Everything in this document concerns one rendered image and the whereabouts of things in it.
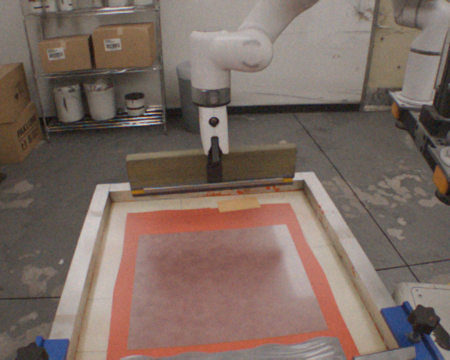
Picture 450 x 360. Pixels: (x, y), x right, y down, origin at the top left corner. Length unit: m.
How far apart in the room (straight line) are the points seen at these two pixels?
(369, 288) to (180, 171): 0.43
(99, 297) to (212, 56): 0.49
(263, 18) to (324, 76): 3.63
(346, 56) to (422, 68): 3.20
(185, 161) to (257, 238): 0.24
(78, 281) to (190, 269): 0.22
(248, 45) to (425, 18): 0.69
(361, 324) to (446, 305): 1.14
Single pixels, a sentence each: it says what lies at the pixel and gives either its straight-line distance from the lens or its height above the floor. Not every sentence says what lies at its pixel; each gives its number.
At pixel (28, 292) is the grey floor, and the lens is 2.24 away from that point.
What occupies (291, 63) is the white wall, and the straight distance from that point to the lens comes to 4.19.
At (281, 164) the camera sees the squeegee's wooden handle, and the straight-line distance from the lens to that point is 0.79.
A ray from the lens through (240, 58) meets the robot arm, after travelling 0.65.
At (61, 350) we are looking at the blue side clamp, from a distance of 0.62.
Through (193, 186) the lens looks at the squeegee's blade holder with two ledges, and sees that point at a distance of 0.77.
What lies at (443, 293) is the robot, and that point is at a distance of 1.85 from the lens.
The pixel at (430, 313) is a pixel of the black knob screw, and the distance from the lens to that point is 0.61.
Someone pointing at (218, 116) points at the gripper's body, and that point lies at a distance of 0.68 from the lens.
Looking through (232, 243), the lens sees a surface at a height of 0.96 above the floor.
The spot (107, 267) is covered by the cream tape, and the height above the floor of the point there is 0.96.
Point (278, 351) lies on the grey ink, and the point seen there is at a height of 0.96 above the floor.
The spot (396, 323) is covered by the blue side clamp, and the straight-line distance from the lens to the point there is 0.66.
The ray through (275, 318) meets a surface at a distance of 0.67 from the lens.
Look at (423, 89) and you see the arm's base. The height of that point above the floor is 1.19.
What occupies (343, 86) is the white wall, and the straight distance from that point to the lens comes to 4.48.
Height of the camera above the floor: 1.48
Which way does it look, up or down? 31 degrees down
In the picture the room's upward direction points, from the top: straight up
